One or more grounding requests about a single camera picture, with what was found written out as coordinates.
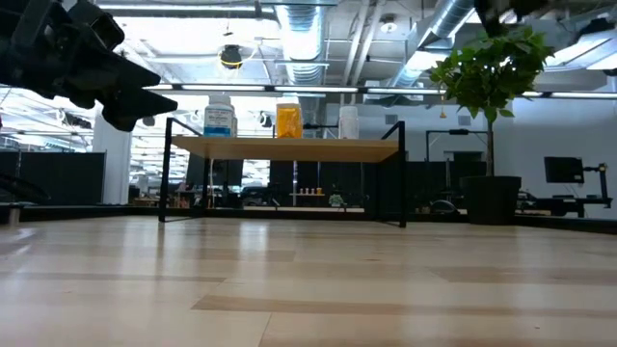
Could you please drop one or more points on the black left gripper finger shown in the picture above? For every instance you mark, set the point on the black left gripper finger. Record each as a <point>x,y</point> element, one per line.
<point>140,108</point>
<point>115,72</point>

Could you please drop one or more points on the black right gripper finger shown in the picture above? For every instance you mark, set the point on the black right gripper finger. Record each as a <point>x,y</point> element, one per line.
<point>492,17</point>
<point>528,6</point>

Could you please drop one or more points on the large white medicine bottle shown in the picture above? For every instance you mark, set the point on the large white medicine bottle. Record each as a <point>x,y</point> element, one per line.
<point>218,120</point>

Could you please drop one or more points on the orange pill bottle white cap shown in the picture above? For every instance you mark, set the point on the orange pill bottle white cap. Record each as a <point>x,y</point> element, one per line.
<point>289,123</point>

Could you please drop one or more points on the clear bottle with mixed capsules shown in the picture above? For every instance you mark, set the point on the clear bottle with mixed capsules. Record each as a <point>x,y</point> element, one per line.
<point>348,125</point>

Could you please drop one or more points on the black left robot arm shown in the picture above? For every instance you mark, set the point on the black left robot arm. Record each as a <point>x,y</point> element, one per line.
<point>7,29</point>

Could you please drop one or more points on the small background wooden shelf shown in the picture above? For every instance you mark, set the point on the small background wooden shelf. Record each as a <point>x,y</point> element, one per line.
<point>308,194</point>

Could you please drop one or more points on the green leafy plant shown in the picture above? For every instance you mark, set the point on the green leafy plant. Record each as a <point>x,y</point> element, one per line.
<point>487,72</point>

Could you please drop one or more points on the white column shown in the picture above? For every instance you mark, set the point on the white column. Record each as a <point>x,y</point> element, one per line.
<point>112,164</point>

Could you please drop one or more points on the long ceiling light strip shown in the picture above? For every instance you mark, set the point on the long ceiling light strip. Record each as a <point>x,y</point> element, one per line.
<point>222,88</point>

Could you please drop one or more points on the black computer monitor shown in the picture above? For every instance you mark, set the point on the black computer monitor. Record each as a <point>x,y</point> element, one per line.
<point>564,169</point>

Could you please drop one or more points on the black plant pot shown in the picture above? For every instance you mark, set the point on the black plant pot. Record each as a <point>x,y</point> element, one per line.
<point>489,200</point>

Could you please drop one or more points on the black background desk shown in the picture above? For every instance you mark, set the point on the black background desk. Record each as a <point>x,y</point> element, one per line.
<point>564,205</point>

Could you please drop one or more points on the small background potted plant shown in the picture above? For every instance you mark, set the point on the small background potted plant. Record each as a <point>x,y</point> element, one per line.
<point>336,200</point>

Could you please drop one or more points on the silver ventilation duct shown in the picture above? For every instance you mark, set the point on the silver ventilation duct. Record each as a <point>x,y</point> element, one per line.
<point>448,19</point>

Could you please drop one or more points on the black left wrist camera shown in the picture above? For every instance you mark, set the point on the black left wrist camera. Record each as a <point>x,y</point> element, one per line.
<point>103,26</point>

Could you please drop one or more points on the black overhead camera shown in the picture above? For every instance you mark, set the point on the black overhead camera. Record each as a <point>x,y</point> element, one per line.
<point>231,57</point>

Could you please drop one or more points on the black partition wall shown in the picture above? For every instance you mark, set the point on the black partition wall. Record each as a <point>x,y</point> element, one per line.
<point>48,178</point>

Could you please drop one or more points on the black background frame stand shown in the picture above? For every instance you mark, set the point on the black background frame stand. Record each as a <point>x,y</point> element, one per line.
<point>458,131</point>

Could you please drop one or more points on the wooden shelf black metal frame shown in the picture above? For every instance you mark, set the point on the wooden shelf black metal frame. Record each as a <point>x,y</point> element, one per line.
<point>289,149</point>

